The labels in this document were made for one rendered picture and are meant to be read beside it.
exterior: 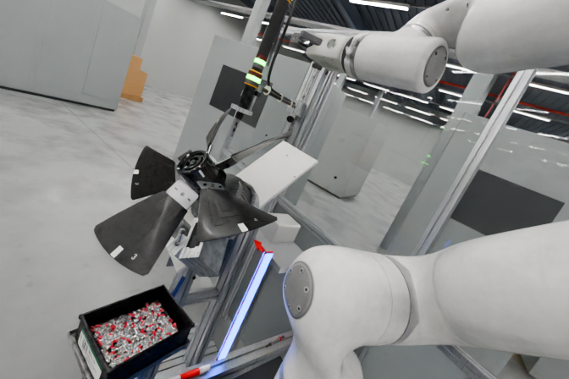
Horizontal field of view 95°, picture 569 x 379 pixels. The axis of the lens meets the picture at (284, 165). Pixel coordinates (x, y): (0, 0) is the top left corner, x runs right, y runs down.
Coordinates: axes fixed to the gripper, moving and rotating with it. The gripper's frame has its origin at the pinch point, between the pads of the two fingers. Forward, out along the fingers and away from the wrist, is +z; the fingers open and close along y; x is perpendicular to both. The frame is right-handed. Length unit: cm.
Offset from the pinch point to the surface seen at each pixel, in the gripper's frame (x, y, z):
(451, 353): -69, 70, -49
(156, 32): 65, 237, 1367
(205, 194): -47.4, -5.4, 12.3
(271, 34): 2.6, -0.6, 17.4
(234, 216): -46.9, -1.9, -0.8
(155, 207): -59, -14, 24
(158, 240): -66, -13, 16
